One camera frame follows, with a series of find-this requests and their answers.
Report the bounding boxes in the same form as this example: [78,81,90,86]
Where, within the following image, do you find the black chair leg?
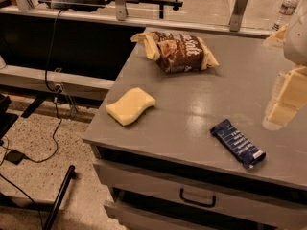
[43,165,76,230]

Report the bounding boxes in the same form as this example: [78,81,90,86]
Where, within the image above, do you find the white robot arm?
[263,1,307,130]

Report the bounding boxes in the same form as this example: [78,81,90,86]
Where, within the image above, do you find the yellow sponge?
[106,87,155,126]

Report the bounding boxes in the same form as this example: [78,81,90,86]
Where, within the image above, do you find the black drawer handle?
[179,188,216,208]

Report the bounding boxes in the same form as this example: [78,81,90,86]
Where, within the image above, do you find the brown chip bag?
[130,32,219,73]

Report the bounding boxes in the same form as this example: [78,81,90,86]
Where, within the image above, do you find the clear water bottle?
[272,0,300,31]

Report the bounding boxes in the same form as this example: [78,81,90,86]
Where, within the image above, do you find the grey cabinet drawer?
[94,160,307,230]

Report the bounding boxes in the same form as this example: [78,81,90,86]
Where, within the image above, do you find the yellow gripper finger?
[264,24,289,47]
[267,65,307,127]

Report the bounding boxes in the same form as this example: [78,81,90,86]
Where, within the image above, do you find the blue rxbar blueberry wrapper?
[210,119,266,169]

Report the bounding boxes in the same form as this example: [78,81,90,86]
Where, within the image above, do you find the black power adapter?
[5,149,24,165]

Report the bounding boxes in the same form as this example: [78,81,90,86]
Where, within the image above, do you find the black power cable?
[0,9,65,230]

